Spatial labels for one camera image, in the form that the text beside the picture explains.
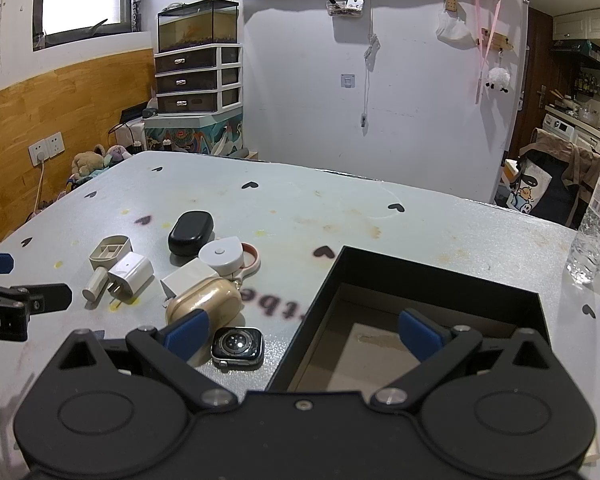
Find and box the black cardboard box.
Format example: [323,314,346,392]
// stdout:
[268,247,550,398]

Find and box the beige earbuds case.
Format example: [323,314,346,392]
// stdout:
[160,278,244,361]

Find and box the white wall charger plug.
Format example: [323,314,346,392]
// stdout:
[108,252,154,301]

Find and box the beige plastic brush holder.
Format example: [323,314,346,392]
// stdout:
[82,235,132,304]

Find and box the white square charger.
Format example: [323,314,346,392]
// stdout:
[160,258,219,300]

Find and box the white round tape measure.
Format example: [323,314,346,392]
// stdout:
[198,236,244,276]

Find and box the black earbuds case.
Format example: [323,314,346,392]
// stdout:
[168,210,214,258]

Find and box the pink keyring loop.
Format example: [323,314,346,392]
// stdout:
[233,242,261,281]

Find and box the brown teddy bear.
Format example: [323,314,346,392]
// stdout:
[71,144,106,179]

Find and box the white cartoon tote bag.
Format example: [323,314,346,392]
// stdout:
[506,151,556,218]

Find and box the clear plastic water bottle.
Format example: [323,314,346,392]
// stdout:
[566,177,600,285]

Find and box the painted colourful cabinet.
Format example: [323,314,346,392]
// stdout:
[144,107,245,156]

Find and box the white washing machine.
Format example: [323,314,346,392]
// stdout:
[543,113,577,143]

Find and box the white drawer cabinet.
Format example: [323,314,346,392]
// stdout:
[154,44,244,115]

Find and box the white sheep plush toy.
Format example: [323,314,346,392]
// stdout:
[484,61,512,93]

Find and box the glass fish tank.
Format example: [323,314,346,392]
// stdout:
[157,0,239,53]

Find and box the white wall power socket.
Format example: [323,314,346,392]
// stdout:
[28,131,65,167]

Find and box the window with dark frame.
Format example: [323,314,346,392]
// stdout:
[32,0,142,51]

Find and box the hanging white cable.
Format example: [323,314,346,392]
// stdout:
[360,14,383,129]

